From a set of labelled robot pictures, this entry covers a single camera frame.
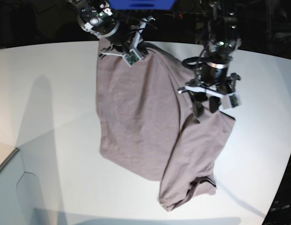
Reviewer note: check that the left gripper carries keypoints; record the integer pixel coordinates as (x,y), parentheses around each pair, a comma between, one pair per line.
(216,91)

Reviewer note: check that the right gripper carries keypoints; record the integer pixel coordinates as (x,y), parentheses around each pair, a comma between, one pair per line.
(123,38)

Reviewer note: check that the mauve t-shirt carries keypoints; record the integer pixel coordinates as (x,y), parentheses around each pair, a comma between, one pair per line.
(150,129)

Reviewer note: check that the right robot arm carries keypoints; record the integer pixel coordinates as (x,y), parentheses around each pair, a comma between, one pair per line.
(99,19)

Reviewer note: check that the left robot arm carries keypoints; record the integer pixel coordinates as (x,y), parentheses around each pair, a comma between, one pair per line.
(220,39)

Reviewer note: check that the blue box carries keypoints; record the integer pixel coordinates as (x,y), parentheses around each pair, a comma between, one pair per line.
(141,4)

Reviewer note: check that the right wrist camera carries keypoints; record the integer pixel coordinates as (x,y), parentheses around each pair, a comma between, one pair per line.
(132,57)

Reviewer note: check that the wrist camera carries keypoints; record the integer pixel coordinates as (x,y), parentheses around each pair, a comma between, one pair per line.
(132,57)
(230,101)

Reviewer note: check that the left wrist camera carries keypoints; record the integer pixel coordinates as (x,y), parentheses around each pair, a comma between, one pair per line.
(230,101)

